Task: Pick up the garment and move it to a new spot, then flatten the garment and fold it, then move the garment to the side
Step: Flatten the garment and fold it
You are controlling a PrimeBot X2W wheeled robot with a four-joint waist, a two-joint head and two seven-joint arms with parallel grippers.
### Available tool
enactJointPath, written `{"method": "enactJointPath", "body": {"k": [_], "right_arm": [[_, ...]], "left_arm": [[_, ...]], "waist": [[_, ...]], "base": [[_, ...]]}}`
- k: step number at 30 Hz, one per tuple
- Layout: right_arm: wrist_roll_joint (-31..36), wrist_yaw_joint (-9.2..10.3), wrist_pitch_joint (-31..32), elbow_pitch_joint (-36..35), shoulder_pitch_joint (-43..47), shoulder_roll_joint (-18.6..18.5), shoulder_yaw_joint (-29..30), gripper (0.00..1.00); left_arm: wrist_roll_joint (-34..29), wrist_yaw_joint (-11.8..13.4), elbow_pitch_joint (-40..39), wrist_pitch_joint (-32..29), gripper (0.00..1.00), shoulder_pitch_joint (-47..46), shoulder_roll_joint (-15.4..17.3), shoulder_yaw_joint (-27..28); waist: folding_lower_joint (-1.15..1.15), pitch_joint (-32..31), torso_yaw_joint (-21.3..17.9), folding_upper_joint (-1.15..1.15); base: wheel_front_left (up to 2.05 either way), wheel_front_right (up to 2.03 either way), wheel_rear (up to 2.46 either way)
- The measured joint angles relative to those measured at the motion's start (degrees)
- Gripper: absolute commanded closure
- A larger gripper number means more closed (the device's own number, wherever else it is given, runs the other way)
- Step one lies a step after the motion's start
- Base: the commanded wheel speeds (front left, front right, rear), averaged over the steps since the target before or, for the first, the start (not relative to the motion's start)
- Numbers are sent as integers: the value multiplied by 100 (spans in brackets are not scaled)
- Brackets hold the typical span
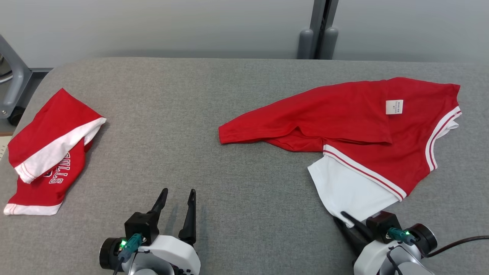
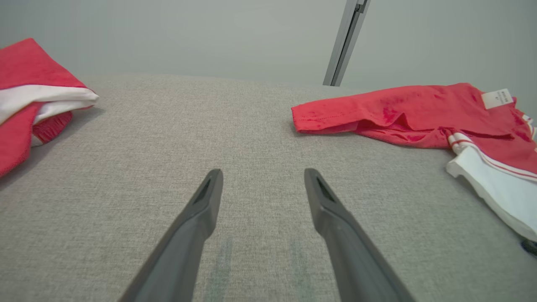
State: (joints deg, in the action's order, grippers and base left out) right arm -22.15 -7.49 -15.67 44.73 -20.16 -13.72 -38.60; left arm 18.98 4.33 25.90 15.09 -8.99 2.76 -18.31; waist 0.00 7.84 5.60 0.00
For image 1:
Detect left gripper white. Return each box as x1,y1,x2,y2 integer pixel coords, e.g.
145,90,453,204
99,188,201,275

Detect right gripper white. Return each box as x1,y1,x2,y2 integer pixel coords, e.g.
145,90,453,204
333,211,438,275

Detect red Bulls basketball jersey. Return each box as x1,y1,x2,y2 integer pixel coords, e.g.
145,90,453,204
218,77,463,228

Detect red Bulls basketball shorts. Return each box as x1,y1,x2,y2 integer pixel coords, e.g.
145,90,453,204
3,88,107,216

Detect black caster wheel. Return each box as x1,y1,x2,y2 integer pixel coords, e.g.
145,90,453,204
8,106,26,127

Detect right black cable teal plug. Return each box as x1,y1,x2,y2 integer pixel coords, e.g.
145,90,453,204
388,228,489,258

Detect black cable teal plug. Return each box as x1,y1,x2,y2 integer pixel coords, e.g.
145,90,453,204
113,234,144,275
388,228,489,258

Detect left black cable teal plug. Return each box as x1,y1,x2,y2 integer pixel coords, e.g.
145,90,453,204
113,234,144,275

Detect grey cylinder post foot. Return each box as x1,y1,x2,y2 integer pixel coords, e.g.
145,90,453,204
298,29,314,60
320,27,339,60

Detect grey curved metal chair frame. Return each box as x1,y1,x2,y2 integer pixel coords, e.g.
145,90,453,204
0,34,34,120

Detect grey metal partition post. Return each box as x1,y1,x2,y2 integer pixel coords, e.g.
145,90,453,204
309,0,339,60

